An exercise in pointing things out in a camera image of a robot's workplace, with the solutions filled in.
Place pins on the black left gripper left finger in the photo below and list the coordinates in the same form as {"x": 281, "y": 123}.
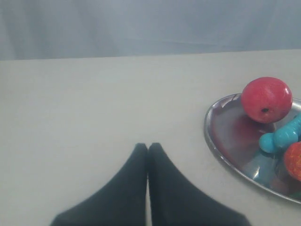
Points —
{"x": 121, "y": 202}

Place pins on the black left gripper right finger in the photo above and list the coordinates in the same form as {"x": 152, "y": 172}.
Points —
{"x": 175, "y": 201}

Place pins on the cyan toy object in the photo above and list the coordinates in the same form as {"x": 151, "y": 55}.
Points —
{"x": 283, "y": 137}

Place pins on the round metal plate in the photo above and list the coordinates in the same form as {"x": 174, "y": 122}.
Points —
{"x": 234, "y": 140}

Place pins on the orange-red toy strawberry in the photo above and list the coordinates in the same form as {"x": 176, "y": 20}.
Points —
{"x": 292, "y": 160}

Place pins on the red toy apple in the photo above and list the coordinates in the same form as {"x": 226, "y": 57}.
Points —
{"x": 266, "y": 99}

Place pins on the white backdrop cloth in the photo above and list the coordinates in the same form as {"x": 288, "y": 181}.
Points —
{"x": 44, "y": 29}

